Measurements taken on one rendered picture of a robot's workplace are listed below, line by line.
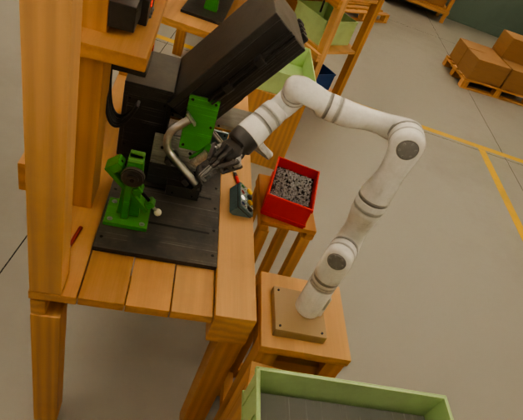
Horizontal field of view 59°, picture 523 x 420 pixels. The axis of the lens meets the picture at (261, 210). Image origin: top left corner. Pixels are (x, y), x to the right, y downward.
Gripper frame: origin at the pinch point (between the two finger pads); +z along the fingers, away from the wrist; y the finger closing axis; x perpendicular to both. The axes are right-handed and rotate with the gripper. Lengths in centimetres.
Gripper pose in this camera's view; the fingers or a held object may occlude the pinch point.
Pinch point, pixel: (206, 173)
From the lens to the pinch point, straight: 116.9
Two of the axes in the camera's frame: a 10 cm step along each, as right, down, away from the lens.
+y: 5.6, 4.7, -6.8
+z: -7.2, 6.8, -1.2
